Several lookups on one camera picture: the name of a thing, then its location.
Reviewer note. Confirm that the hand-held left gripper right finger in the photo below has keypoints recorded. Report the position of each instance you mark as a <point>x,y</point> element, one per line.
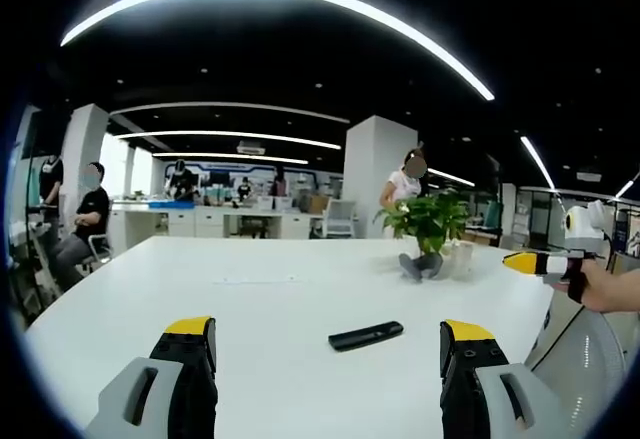
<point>480,379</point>

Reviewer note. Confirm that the green potted plant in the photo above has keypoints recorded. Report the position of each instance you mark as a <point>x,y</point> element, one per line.
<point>427,231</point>

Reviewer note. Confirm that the white office chair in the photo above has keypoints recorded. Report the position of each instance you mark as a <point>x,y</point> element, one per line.
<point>339,218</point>

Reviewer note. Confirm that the grey chair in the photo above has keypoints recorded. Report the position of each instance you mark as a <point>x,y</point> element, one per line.
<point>97,249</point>

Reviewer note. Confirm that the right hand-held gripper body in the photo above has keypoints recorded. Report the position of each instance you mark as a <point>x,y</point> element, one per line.
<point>582,239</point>

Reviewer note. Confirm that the black remote control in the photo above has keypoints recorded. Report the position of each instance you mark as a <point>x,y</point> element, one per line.
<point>365,335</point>

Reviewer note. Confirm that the long white counter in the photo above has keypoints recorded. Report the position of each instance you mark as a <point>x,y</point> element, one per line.
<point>210,219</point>

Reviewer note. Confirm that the clear glass vase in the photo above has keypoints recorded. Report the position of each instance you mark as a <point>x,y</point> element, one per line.
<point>462,258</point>

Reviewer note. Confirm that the curved ceiling light strip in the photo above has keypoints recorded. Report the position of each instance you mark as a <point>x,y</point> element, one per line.
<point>280,4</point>

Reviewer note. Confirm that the white pillar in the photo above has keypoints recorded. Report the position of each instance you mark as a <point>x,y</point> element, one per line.
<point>377,174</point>
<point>82,159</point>

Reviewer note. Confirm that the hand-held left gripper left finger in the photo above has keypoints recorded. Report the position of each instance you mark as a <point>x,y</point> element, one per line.
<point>165,379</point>

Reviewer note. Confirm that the person's right hand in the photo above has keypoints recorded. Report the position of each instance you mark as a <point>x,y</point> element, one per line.
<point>600,286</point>

